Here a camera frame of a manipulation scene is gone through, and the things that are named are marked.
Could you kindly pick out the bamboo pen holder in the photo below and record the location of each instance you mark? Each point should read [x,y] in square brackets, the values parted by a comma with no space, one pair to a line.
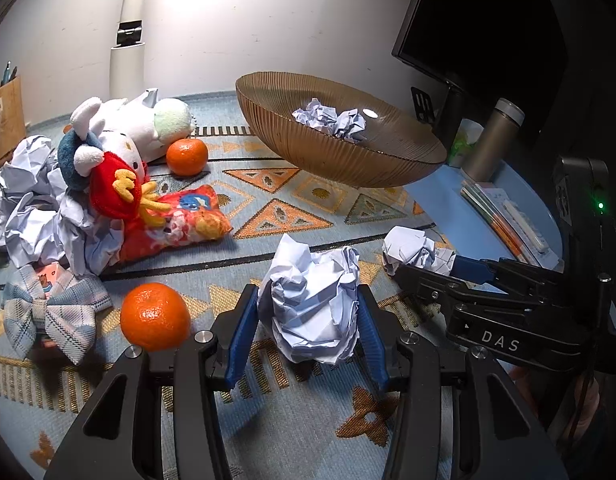
[12,125]

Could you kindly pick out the Hello Kitty plush toy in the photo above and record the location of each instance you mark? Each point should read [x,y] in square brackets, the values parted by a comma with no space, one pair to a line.
[107,165]

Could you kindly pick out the plaid fabric bow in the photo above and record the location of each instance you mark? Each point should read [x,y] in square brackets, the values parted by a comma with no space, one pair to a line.
[65,314]

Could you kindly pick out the white desk lamp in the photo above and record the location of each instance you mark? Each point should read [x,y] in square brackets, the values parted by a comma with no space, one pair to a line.
[127,55]

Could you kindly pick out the paper ball front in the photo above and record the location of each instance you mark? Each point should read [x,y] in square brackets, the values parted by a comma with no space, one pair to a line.
[408,247]

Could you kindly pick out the green tissue pack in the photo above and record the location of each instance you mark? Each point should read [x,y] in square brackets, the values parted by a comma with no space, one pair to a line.
[464,142]

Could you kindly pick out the paper ball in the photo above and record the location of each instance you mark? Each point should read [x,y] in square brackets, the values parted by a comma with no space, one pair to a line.
[308,302]
[408,247]

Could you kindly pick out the person's right hand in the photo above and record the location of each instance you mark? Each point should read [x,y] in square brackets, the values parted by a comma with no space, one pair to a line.
[564,406]

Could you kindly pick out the paper pile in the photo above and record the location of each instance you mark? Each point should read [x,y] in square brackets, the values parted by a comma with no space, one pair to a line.
[42,221]

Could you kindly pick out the amber ribbed glass bowl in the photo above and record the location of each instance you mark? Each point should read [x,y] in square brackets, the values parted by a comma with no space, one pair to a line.
[398,149]

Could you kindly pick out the orange mandarin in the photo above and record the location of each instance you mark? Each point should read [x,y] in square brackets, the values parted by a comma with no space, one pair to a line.
[187,157]
[155,317]

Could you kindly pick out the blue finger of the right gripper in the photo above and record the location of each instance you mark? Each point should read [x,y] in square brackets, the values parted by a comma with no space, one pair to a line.
[472,270]
[426,287]

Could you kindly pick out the pastel dango plush large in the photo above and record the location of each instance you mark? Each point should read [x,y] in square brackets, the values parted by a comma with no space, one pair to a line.
[152,123]

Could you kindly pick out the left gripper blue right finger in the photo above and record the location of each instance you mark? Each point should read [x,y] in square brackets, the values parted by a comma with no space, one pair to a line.
[372,345]

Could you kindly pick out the red snack bag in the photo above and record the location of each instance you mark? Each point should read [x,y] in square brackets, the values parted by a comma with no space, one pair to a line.
[193,217]

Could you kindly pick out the black monitor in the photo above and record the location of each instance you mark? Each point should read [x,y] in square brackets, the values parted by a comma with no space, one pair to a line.
[511,43]

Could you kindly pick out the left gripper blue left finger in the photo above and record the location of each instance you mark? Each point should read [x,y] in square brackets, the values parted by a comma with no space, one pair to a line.
[243,325]

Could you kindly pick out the stack of notebooks right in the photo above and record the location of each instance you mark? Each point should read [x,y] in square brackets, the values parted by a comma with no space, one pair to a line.
[513,227]

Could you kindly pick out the patterned blue woven mat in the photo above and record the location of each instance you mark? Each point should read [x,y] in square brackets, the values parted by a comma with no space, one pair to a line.
[259,322]

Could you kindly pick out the pink card box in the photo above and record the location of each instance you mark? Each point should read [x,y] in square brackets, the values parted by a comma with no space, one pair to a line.
[48,275]

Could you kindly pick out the grey thermos bottle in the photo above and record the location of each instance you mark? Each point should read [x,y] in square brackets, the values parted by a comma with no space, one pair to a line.
[493,143]

